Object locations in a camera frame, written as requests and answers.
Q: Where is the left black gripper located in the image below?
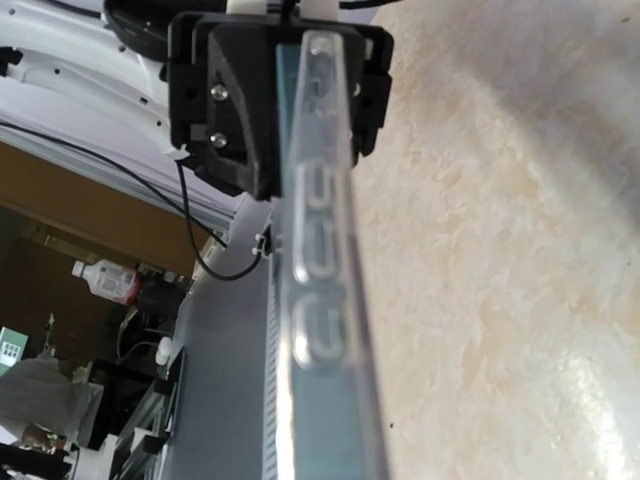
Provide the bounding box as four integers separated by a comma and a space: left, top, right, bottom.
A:
167, 11, 394, 200

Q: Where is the clear phone case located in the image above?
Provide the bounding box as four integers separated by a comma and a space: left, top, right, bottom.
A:
277, 28, 391, 480

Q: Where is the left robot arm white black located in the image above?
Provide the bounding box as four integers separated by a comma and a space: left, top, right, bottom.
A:
1, 1, 395, 201

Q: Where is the plastic bottle red label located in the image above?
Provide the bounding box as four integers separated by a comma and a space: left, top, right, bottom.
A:
72, 260, 142, 306

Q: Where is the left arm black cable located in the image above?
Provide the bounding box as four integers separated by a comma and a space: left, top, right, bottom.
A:
0, 119, 271, 281

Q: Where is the front aluminium rail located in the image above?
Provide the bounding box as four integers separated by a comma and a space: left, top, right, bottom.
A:
109, 209, 281, 480

